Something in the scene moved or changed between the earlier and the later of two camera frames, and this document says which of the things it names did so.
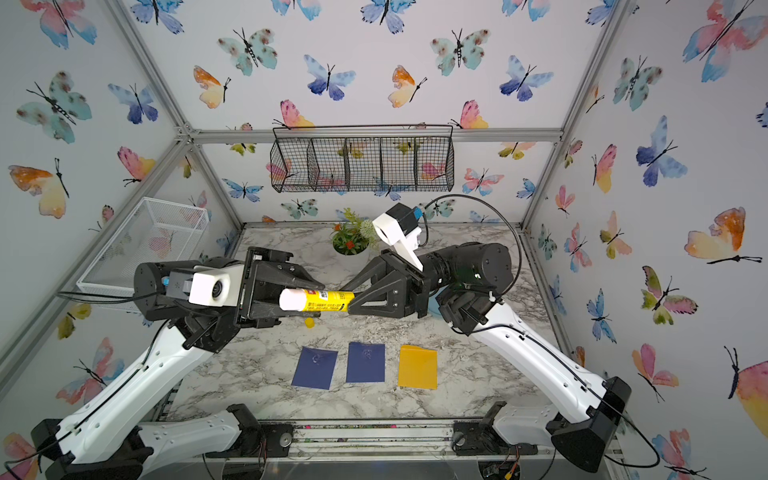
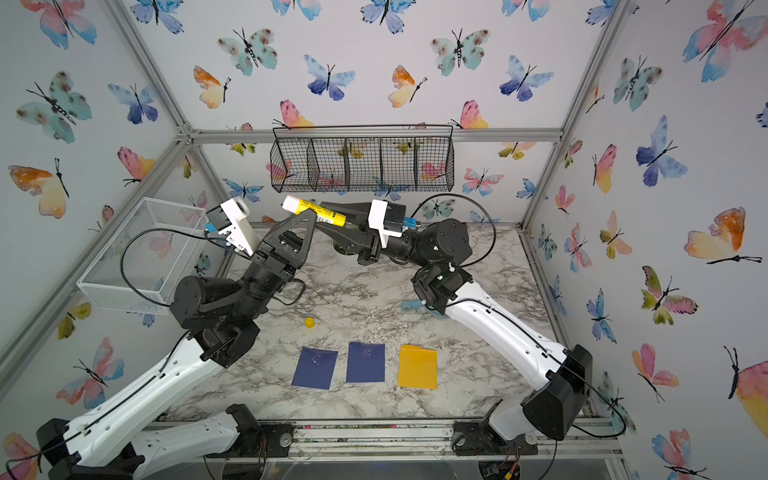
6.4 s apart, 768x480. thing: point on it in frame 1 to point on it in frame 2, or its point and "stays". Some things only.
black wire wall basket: x=367 y=158 stays
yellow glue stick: x=310 y=300 to x=298 y=206
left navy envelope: x=315 y=368 stays
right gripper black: x=408 y=293 to x=368 y=251
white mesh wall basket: x=158 y=230 stays
